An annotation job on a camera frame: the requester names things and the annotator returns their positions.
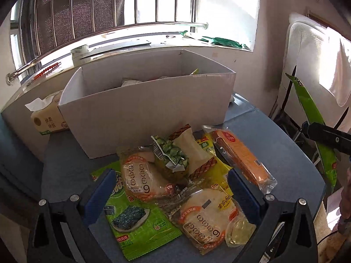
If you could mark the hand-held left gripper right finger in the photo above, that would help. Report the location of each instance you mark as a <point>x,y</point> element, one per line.
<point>241,194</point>

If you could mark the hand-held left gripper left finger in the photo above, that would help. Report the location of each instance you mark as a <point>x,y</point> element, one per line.
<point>100,194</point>

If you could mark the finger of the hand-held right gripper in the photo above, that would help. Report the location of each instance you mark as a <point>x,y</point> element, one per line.
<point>329,138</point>

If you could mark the yellow snack packet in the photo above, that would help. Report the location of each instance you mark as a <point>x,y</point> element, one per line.
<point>216,175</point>
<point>194,72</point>

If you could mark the orange cracker packet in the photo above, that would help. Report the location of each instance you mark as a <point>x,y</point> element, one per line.
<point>244,159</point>

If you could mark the clear jelly cup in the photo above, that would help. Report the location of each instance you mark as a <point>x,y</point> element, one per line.
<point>238,232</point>

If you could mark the round cake packet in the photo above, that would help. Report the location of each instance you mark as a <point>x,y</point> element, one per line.
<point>203,222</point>
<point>137,178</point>

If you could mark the long green snack packet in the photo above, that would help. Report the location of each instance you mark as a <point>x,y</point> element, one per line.
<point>307,104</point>

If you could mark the green seaweed snack packet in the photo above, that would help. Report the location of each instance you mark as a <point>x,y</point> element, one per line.
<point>142,224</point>

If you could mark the beige pastry packet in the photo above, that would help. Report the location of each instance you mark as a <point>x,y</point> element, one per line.
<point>192,148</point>

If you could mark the green bean snack packet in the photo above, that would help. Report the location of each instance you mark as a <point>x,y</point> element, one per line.
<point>171,154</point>

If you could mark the white cardboard box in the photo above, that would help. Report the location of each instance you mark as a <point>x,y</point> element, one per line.
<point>137,115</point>

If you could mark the person's right hand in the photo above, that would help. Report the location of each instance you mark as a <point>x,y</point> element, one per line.
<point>345,208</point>

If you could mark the white chair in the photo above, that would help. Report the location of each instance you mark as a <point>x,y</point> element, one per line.
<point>309,54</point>

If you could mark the tissue pack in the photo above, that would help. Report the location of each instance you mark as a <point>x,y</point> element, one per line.
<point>44,120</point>

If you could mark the orange ridged tool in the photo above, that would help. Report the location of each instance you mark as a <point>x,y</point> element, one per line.
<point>45,71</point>

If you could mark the green plastic bag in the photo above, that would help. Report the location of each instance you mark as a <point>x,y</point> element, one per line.
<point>227,42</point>

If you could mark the tape roll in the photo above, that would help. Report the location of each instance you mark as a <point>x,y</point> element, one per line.
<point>79,54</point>

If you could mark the steel window guard rail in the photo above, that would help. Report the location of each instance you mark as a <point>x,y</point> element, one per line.
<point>109,28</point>

